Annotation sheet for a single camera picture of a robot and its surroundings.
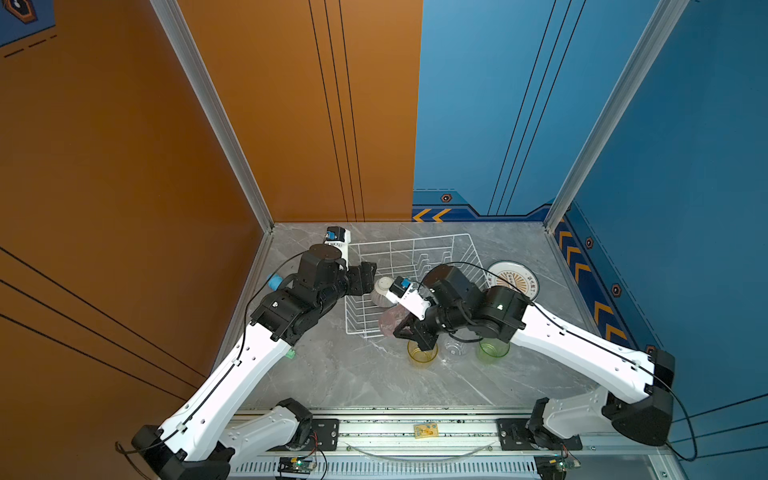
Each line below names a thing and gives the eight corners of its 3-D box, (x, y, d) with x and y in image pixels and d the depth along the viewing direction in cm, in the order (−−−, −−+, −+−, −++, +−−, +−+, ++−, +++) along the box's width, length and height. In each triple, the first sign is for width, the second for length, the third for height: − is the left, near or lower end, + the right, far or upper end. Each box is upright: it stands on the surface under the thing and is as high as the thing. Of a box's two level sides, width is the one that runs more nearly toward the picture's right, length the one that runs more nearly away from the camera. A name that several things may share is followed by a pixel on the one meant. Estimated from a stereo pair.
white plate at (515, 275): (484, 286, 104) (487, 278, 101) (489, 262, 111) (492, 254, 108) (533, 300, 101) (538, 293, 97) (534, 274, 107) (539, 267, 104)
